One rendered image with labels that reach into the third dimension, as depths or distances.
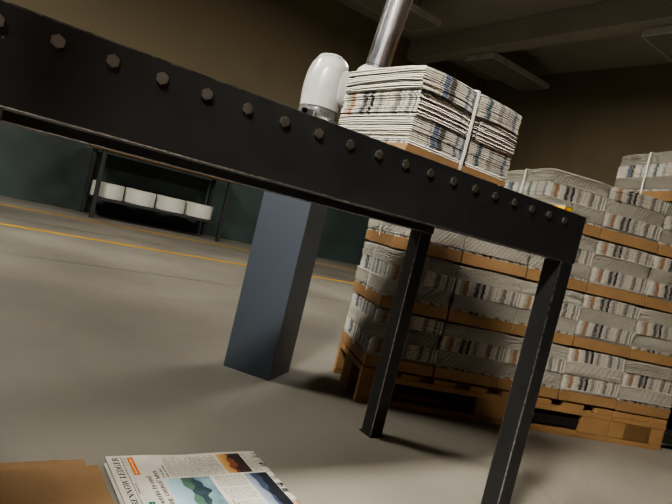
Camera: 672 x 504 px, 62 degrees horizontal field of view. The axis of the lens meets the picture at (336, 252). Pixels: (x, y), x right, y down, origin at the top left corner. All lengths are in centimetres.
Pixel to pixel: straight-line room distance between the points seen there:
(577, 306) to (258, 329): 130
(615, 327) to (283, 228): 146
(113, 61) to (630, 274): 226
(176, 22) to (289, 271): 689
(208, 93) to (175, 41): 783
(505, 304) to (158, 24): 711
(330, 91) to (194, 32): 668
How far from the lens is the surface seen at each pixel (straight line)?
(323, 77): 220
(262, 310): 215
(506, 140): 153
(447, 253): 218
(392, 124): 134
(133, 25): 853
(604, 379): 267
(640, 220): 266
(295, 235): 210
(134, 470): 137
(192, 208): 806
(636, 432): 287
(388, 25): 235
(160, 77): 82
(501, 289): 230
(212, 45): 885
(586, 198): 249
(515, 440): 151
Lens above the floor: 64
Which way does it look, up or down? 3 degrees down
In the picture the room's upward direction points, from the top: 14 degrees clockwise
